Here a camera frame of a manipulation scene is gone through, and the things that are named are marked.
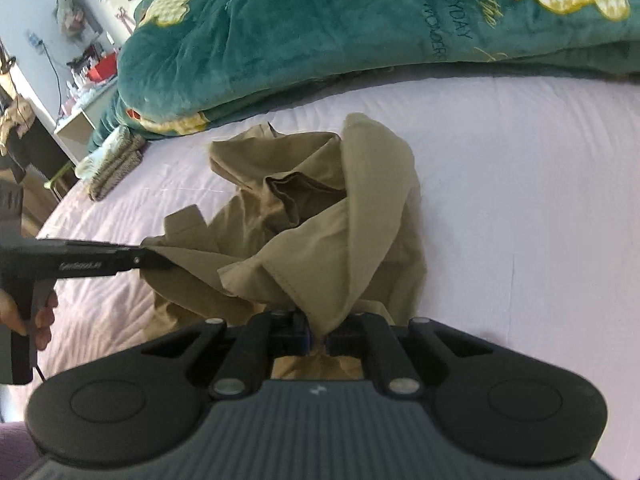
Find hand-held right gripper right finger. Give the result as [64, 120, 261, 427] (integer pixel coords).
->
[326, 312, 507, 399]

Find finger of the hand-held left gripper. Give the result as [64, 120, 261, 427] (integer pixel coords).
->
[107, 241, 177, 275]

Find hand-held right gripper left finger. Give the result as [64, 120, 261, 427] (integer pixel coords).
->
[142, 310, 314, 402]

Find khaki pants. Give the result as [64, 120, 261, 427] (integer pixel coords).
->
[142, 112, 429, 382]

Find dark hanging clothes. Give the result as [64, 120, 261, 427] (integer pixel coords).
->
[0, 40, 57, 183]

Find person's left hand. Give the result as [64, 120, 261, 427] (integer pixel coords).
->
[0, 290, 59, 352]

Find folded beige knit cloth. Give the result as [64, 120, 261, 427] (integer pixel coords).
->
[89, 132, 147, 203]

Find white desk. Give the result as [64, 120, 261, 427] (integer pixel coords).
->
[54, 77, 120, 162]

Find person's purple fuzzy clothing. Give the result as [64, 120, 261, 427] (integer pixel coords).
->
[0, 422, 42, 480]

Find red box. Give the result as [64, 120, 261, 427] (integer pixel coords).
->
[87, 55, 119, 84]

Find pink quilted bed cover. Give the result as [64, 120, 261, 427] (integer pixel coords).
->
[36, 62, 640, 480]

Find hanging bag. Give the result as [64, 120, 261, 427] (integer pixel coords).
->
[55, 0, 102, 42]

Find green printed plush blanket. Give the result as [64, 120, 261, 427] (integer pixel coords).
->
[87, 0, 640, 155]

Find green frame chair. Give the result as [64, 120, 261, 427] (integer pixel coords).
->
[44, 162, 77, 202]

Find black wall cable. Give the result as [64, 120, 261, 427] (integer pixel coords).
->
[25, 30, 65, 122]

